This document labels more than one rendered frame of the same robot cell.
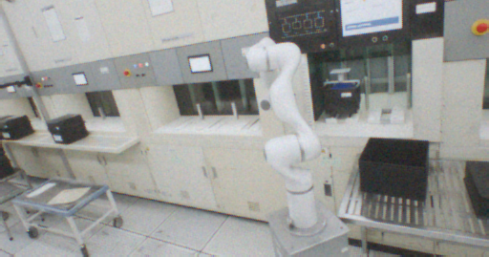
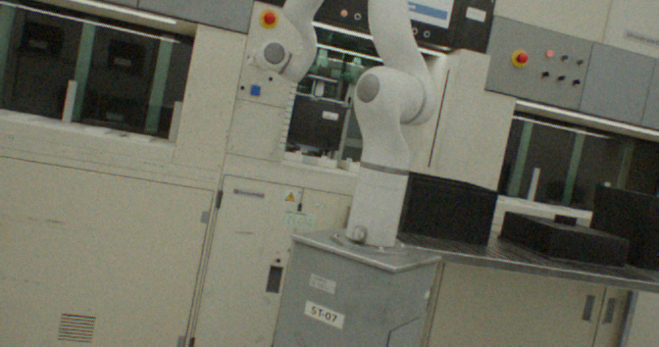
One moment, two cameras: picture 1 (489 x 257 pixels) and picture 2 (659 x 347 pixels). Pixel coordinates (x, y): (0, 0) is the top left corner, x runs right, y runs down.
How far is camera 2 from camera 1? 1.12 m
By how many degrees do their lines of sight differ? 48
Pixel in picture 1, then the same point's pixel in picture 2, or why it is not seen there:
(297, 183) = (403, 153)
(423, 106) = (454, 140)
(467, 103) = (491, 150)
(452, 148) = not seen: hidden behind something
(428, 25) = (474, 36)
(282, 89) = not seen: outside the picture
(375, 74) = not seen: hidden behind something
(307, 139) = (428, 83)
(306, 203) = (400, 196)
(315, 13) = not seen: outside the picture
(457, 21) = (501, 43)
